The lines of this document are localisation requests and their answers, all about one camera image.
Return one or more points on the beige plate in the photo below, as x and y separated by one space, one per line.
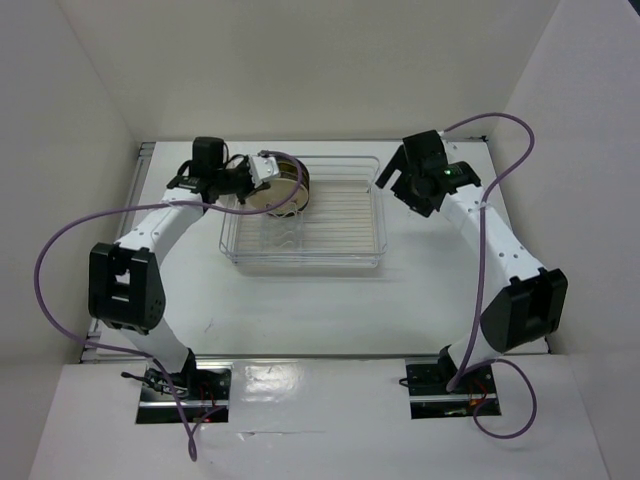
278 190

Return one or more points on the yellow patterned plate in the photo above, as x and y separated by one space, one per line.
289 170

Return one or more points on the teal blue floral plate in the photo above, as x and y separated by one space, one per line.
299 201

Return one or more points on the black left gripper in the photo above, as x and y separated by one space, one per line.
251 187

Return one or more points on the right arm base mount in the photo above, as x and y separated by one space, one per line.
428 398

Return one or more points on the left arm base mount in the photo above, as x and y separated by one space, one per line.
206 400

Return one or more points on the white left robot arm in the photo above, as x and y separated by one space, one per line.
126 291

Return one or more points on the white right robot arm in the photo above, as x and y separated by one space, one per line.
521 300

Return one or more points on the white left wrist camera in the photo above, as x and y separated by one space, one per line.
263 168

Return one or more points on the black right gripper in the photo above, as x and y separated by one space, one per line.
400 161

